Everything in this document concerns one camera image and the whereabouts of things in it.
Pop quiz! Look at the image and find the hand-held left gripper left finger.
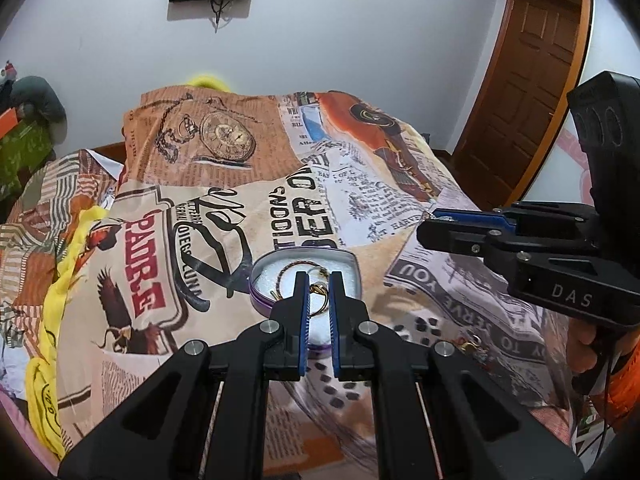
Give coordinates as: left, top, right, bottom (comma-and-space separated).
57, 271, 311, 480

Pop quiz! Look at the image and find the person's right hand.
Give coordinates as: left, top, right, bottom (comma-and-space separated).
566, 319, 601, 395

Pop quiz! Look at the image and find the green bag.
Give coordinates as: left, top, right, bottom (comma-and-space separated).
0, 117, 56, 202

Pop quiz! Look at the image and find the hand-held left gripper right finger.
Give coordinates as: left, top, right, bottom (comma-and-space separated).
328, 271, 585, 480

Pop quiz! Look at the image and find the small gold jewelry piece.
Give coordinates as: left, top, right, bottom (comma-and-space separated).
452, 337, 489, 361

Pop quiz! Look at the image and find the twisted gold bracelet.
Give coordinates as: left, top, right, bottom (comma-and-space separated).
272, 261, 332, 307

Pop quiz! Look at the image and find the orange box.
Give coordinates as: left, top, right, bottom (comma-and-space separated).
0, 107, 22, 137

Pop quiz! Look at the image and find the grey plush toy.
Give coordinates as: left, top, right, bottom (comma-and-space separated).
10, 75, 69, 124

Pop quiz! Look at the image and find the brown wooden door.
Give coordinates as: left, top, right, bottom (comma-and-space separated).
457, 0, 577, 203
449, 0, 597, 211

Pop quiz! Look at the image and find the printed blanket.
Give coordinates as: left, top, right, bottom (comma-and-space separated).
0, 89, 577, 480

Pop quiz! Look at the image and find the purple heart-shaped tin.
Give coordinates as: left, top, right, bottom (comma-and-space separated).
248, 249, 359, 352

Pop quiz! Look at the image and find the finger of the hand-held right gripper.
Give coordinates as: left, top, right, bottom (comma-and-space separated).
416, 219, 599, 262
432, 201, 602, 234

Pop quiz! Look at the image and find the pink cloth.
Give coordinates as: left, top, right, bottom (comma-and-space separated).
0, 389, 57, 477

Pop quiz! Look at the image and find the gold ring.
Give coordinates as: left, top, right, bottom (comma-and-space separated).
307, 281, 331, 317

